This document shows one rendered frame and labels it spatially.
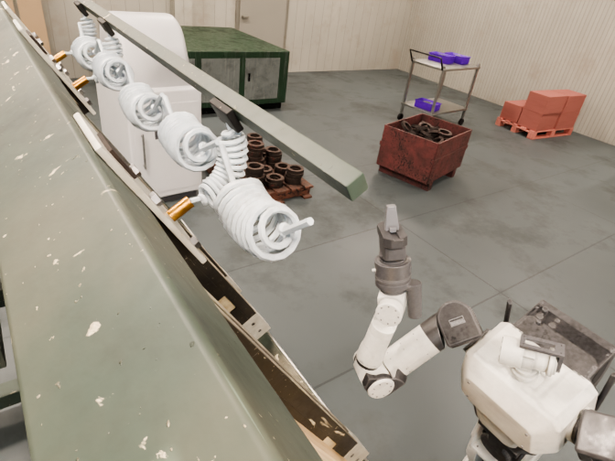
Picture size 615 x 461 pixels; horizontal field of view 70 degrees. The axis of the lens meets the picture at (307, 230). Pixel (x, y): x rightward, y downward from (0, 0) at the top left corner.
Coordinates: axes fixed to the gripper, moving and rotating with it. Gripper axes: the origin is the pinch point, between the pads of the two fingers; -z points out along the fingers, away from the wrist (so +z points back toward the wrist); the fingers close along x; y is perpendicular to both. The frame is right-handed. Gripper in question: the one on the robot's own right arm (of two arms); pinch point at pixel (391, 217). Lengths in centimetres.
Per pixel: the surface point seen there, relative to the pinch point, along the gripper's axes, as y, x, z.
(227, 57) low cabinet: 116, -561, -46
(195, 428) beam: 24, 82, -23
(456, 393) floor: -57, -111, 160
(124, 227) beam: 31, 69, -28
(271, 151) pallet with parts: 56, -368, 53
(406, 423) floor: -22, -88, 156
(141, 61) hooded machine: 142, -279, -45
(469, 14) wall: -350, -922, -85
